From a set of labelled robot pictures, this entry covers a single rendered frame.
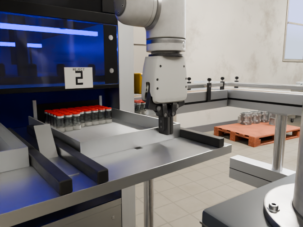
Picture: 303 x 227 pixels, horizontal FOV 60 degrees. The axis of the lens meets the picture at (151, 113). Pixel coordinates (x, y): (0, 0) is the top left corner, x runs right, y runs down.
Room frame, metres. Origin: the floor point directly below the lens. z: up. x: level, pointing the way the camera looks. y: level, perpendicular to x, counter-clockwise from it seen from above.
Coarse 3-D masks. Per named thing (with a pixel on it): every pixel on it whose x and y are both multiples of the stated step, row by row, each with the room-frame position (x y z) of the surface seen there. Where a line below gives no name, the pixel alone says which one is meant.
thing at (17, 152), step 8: (0, 128) 0.61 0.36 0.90; (0, 136) 0.62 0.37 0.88; (8, 136) 0.54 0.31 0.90; (0, 144) 0.56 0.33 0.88; (8, 144) 0.55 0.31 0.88; (16, 144) 0.49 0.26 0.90; (24, 144) 0.45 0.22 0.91; (0, 152) 0.41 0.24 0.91; (8, 152) 0.41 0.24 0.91; (16, 152) 0.42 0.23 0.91; (24, 152) 0.43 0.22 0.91; (0, 160) 0.41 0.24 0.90; (8, 160) 0.41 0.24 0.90; (16, 160) 0.42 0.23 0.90; (24, 160) 0.43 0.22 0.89; (0, 168) 0.41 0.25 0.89; (8, 168) 0.41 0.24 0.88; (16, 168) 0.42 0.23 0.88
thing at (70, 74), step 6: (66, 72) 0.74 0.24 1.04; (72, 72) 0.75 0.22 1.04; (84, 72) 0.78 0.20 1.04; (90, 72) 0.79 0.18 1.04; (66, 78) 0.74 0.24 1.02; (72, 78) 0.75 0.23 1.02; (84, 78) 0.78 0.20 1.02; (90, 78) 0.79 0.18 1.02; (66, 84) 0.74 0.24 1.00; (72, 84) 0.75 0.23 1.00; (84, 84) 0.78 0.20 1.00; (90, 84) 0.79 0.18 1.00
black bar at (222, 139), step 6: (180, 132) 0.63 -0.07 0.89; (186, 132) 0.61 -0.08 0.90; (192, 132) 0.60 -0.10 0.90; (198, 132) 0.59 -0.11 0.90; (186, 138) 0.61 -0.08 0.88; (192, 138) 0.60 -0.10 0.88; (198, 138) 0.58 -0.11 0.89; (204, 138) 0.57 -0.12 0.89; (210, 138) 0.56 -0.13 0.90; (216, 138) 0.54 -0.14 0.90; (222, 138) 0.55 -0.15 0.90; (210, 144) 0.56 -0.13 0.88; (216, 144) 0.54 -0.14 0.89; (222, 144) 0.54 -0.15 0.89
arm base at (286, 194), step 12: (300, 132) 0.31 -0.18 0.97; (300, 144) 0.31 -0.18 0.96; (300, 156) 0.30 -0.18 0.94; (300, 168) 0.30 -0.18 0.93; (300, 180) 0.30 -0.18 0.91; (276, 192) 0.36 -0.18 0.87; (288, 192) 0.36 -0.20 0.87; (300, 192) 0.30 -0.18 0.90; (264, 204) 0.32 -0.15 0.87; (276, 204) 0.31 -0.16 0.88; (288, 204) 0.32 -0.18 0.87; (300, 204) 0.29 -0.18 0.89; (276, 216) 0.29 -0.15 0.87; (288, 216) 0.29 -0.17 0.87; (300, 216) 0.29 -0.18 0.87
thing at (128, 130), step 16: (112, 112) 0.87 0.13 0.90; (128, 112) 0.79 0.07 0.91; (96, 128) 0.71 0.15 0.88; (112, 128) 0.71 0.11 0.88; (128, 128) 0.71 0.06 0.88; (144, 128) 0.71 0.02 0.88; (176, 128) 0.62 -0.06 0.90; (80, 144) 0.46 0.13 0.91; (96, 144) 0.48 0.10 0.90; (112, 144) 0.51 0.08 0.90; (128, 144) 0.53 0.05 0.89; (144, 144) 0.56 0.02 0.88
